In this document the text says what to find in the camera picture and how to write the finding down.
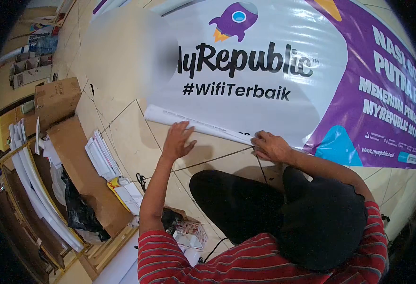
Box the person's right hand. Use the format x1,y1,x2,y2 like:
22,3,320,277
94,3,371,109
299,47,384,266
251,130,294,164

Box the person's left hand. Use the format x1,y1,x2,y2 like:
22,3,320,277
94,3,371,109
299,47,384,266
163,121,198,161

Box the person's right fingers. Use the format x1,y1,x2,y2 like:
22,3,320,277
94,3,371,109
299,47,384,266
251,130,270,159

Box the person's left fingers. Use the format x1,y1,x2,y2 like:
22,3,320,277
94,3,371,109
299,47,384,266
170,121,195,138

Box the white and purple printed banner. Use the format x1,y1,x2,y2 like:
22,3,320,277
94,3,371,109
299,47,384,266
91,0,416,172

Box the person's legs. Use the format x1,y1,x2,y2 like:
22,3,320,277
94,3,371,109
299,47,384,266
189,166,369,273

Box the black tool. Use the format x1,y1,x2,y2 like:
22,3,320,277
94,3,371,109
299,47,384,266
161,208,183,235

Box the yellow and red packet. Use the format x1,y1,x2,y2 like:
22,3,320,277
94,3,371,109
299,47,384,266
107,177,144,216

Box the stack of white papers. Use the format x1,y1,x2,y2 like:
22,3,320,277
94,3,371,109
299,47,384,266
84,130,123,182

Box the small printed carton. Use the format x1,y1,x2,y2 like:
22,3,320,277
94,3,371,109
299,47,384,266
173,213,208,251

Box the long brown cardboard sheet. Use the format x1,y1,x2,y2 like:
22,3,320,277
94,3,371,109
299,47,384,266
46,116,135,239

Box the person's body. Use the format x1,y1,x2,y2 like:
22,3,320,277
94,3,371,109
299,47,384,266
137,200,389,284

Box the open brown cardboard box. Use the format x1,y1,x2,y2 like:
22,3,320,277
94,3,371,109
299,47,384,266
34,77,83,133

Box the black plastic bag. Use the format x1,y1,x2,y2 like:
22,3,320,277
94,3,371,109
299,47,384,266
61,167,111,243

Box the white flat board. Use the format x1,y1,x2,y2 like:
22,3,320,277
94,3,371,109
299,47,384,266
93,231,202,284

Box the long white boards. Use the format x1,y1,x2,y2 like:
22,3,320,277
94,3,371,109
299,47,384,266
11,146,85,253

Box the white carton with compartments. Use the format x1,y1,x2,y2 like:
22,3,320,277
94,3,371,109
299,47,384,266
11,53,54,89

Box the black cable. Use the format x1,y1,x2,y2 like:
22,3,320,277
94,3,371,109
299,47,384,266
197,237,230,265

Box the wooden frame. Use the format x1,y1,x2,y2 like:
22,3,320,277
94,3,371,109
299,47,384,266
0,142,140,282

